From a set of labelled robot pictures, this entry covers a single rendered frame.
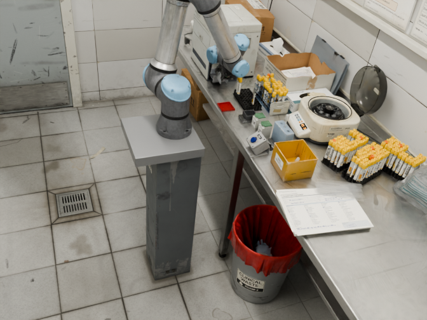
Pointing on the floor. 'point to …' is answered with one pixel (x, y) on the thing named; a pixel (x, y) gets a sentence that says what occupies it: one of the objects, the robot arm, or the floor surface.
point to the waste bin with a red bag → (262, 230)
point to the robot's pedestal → (171, 215)
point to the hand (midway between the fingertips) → (219, 77)
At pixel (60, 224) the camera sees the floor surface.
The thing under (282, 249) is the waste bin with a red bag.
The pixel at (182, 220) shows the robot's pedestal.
